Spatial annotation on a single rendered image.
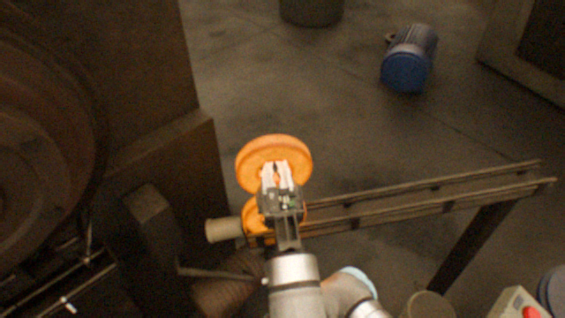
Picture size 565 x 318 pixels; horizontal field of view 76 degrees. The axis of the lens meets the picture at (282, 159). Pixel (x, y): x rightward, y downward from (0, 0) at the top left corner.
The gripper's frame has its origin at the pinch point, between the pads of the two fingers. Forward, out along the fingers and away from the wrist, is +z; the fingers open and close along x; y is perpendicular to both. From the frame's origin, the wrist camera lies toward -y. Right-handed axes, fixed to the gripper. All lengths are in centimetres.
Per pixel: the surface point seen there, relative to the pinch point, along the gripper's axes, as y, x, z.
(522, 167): -21, -68, 0
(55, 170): 20.4, 31.1, -7.9
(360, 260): -95, -38, -6
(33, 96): 26.9, 31.4, -0.4
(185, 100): -7.8, 18.7, 23.3
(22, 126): 28.2, 31.1, -5.8
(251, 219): -20.1, 6.1, -5.1
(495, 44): -116, -171, 127
